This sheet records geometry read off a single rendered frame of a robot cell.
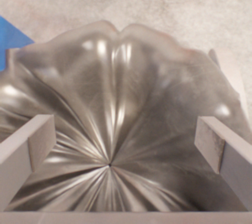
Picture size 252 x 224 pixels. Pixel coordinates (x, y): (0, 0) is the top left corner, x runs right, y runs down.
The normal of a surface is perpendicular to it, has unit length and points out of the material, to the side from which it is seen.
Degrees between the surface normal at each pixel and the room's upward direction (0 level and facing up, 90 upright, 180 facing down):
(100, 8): 0
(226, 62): 39
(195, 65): 8
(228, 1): 0
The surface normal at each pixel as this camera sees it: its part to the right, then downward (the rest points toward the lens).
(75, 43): 0.03, 0.00
